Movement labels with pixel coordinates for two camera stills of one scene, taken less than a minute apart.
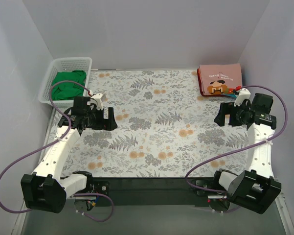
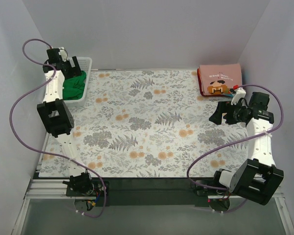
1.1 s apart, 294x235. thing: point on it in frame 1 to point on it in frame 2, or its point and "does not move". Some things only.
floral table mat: (165, 129) does not move
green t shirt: (67, 90) does not move
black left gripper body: (102, 120) to (71, 69)
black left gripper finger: (110, 124) to (77, 71)
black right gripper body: (231, 116) does not move
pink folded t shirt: (220, 79) does not move
